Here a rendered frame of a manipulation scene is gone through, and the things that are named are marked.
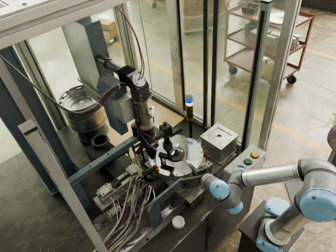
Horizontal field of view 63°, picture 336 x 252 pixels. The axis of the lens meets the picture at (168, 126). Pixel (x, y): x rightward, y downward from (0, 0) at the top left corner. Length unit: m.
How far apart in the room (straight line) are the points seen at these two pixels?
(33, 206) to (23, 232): 0.17
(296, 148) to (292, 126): 0.33
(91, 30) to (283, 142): 2.36
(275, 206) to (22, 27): 1.27
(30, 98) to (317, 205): 1.35
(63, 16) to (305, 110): 3.27
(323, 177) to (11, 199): 1.78
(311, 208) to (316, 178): 0.11
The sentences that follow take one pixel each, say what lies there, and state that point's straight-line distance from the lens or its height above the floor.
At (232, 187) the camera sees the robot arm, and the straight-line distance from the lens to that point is 1.31.
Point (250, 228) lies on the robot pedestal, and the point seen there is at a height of 0.75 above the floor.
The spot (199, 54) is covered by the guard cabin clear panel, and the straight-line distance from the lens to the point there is 1.79.
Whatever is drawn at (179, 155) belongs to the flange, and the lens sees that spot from 1.63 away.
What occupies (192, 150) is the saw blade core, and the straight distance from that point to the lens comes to 1.67.
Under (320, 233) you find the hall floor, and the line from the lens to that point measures 2.62.
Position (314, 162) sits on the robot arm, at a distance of 1.15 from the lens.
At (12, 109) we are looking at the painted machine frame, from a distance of 1.55.
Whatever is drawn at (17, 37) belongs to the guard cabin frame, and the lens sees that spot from 0.56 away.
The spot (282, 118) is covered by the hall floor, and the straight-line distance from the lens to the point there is 3.42.
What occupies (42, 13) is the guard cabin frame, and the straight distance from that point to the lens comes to 0.56.
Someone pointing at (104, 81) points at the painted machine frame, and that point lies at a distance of 1.30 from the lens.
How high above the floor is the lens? 2.20
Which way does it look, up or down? 43 degrees down
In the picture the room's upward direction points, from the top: 7 degrees counter-clockwise
